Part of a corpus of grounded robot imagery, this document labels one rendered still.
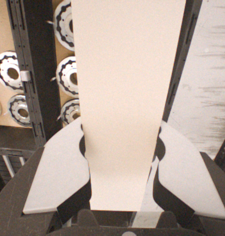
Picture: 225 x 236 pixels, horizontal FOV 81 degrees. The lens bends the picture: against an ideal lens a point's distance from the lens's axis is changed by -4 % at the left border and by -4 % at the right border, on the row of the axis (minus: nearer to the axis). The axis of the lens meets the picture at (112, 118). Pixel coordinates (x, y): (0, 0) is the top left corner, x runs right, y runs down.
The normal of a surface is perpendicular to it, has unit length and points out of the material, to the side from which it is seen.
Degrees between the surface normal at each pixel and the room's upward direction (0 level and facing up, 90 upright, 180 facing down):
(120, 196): 0
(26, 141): 90
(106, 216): 90
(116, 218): 90
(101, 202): 0
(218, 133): 0
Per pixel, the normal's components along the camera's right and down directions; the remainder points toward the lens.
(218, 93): -0.02, 0.48
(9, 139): 0.08, -0.87
